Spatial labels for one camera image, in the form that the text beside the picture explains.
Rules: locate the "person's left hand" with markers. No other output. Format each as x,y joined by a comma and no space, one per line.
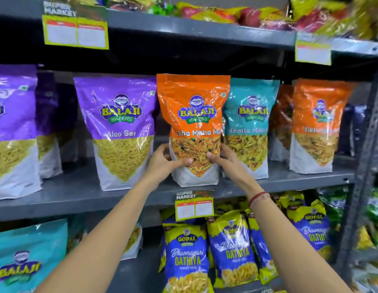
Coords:
160,167

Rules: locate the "person's right hand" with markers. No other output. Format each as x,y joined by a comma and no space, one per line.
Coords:
233,169

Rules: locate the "person's right thumb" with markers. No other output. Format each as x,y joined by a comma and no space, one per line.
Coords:
214,158

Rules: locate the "person's left thumb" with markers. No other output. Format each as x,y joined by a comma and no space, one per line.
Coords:
182,163

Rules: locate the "orange snack bag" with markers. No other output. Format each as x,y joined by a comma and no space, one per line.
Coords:
317,118
282,125
193,103

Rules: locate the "person's right forearm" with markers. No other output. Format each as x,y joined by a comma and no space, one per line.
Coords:
289,247

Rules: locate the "person's left forearm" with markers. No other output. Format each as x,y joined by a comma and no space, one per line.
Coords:
106,241

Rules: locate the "purple snack bag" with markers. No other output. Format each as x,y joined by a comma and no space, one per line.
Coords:
47,118
12,118
115,118

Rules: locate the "row of blue yellow packets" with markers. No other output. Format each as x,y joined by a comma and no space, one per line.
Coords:
231,250

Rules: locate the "pile of green snack packets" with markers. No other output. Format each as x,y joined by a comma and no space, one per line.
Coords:
333,204

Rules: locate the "dark blue snack bag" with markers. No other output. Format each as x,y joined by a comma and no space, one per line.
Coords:
359,128
347,131

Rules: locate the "grey perforated shelf upright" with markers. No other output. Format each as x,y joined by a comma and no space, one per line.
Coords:
361,167

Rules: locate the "row of colourful snack packets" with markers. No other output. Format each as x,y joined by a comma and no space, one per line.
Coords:
268,16

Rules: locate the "large yellow-framed price label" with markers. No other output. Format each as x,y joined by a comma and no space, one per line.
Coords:
76,32

